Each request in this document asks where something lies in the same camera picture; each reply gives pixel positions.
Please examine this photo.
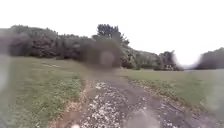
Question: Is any grey gravel path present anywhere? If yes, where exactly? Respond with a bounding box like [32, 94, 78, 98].
[49, 70, 224, 128]

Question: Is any green grass verge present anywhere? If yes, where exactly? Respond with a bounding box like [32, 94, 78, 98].
[116, 67, 224, 116]

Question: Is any long wood of trees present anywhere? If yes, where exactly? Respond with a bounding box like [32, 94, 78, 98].
[0, 23, 185, 72]

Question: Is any green grass field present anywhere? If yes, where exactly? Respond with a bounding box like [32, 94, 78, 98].
[0, 55, 92, 128]

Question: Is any dark clump of trees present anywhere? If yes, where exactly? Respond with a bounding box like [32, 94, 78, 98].
[194, 47, 224, 71]

